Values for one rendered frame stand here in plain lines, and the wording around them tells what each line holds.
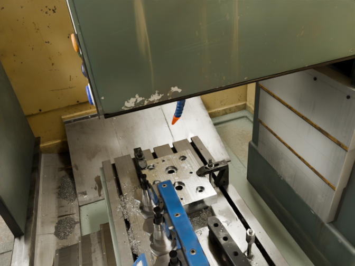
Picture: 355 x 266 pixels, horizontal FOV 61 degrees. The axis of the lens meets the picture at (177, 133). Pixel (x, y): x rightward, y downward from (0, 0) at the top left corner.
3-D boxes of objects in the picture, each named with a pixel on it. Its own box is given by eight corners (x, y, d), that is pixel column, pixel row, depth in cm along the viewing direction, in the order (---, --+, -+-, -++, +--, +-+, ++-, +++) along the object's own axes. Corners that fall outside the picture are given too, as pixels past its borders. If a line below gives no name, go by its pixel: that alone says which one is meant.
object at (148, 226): (146, 239, 70) (145, 237, 70) (140, 221, 74) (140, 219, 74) (174, 229, 72) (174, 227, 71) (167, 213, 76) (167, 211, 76)
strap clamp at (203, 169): (199, 193, 122) (197, 165, 114) (196, 188, 125) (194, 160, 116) (229, 183, 125) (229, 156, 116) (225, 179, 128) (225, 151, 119)
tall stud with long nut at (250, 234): (246, 260, 96) (249, 235, 89) (242, 253, 99) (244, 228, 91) (254, 257, 97) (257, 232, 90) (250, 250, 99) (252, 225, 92)
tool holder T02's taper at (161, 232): (173, 246, 66) (170, 227, 62) (153, 249, 66) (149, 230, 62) (171, 229, 70) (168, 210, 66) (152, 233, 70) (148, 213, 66)
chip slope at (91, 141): (81, 231, 146) (65, 194, 131) (75, 153, 199) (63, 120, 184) (244, 179, 165) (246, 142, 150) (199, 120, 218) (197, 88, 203)
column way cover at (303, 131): (324, 227, 104) (363, 96, 74) (253, 150, 141) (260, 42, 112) (336, 223, 105) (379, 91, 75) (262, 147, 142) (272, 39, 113)
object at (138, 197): (136, 205, 79) (135, 203, 79) (132, 192, 83) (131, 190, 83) (161, 197, 81) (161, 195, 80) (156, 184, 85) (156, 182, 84)
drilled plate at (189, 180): (158, 222, 107) (156, 213, 104) (140, 172, 130) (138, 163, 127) (217, 203, 112) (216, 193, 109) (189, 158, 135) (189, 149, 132)
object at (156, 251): (178, 256, 67) (177, 249, 65) (151, 260, 67) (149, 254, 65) (175, 233, 72) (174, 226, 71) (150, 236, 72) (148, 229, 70)
